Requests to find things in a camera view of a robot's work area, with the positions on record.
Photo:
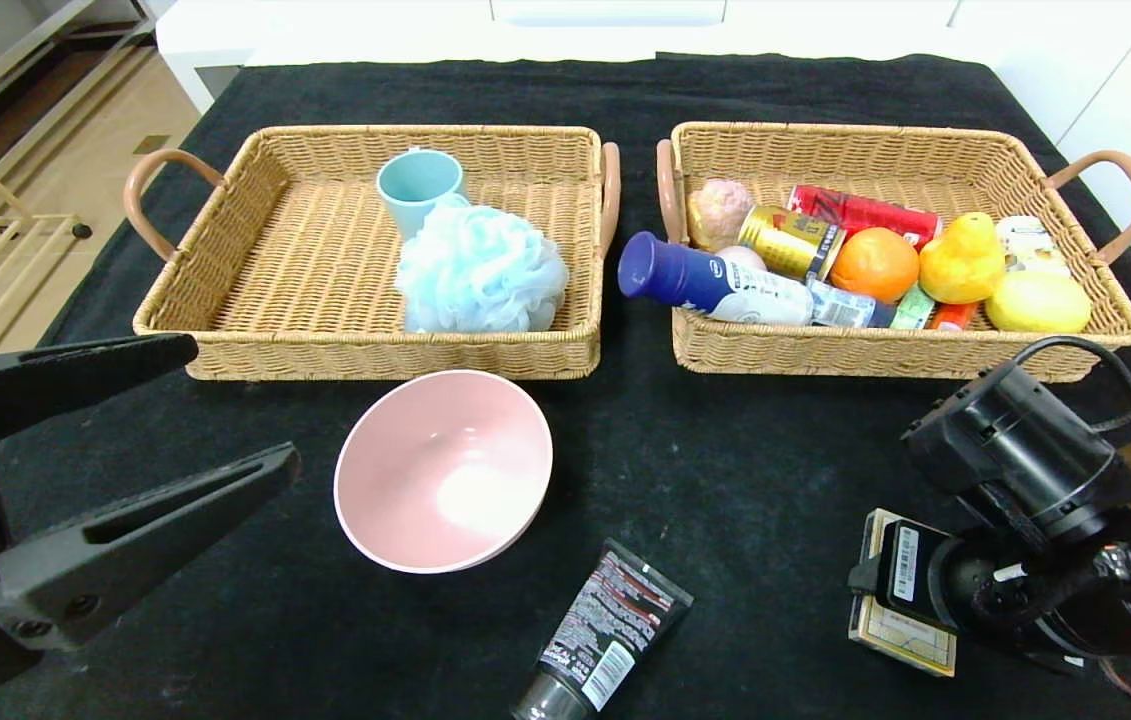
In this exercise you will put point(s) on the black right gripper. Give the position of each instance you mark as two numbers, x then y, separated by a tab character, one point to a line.
906	577

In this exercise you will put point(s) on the playing card box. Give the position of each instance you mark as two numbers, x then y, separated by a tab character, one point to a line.
910	635

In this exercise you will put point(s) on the orange fruit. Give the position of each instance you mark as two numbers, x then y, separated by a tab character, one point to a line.
875	265

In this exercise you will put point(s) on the white yogurt bottle blue cap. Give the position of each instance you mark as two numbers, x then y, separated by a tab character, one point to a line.
715	285

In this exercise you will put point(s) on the yellow toy pear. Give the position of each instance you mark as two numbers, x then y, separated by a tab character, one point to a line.
963	265

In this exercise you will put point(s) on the wooden slatted rack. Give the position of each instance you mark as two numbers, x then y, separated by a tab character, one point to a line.
35	224

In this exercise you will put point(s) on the black cosmetic tube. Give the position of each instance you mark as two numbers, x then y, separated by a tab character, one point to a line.
605	625

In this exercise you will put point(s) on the small blue packet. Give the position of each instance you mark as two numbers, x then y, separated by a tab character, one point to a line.
850	305

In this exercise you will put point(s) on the green wrapped candy bar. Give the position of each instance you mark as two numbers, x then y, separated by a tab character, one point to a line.
913	308

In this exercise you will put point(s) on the orange red sausage packet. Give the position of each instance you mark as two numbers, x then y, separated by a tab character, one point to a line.
953	316

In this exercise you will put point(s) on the small floor outlet cover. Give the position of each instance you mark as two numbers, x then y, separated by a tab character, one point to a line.
151	145

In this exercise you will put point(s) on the yellow lemon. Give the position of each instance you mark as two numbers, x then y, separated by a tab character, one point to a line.
1037	302

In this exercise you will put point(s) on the pink plastic bowl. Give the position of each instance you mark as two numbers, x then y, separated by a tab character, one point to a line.
440	470

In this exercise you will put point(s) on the pale pink toy peach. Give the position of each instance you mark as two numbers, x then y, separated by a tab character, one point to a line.
743	257

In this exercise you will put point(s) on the gold drink can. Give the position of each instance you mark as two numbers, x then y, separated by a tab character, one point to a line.
790	242

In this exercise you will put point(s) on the red cola can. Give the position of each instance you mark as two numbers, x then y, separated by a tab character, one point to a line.
860	210

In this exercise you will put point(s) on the white snack packet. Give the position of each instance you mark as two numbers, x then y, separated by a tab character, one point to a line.
1030	240

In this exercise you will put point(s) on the pink fluffy pastry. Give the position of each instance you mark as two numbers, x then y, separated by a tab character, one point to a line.
720	210

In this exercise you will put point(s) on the teal plastic cup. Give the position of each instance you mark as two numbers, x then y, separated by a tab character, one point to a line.
418	193

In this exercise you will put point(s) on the light blue bath loofah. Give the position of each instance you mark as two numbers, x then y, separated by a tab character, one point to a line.
480	268

